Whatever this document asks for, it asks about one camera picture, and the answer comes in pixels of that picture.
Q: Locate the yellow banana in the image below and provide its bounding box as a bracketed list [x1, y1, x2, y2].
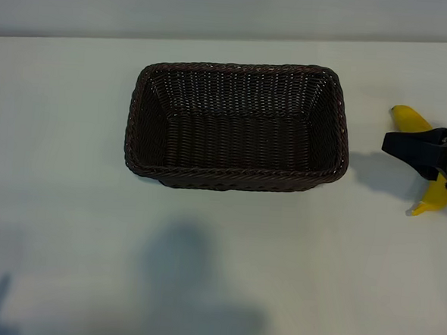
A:
[385, 104, 447, 219]

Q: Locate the dark brown woven basket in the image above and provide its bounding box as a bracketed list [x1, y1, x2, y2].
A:
[121, 54, 355, 200]

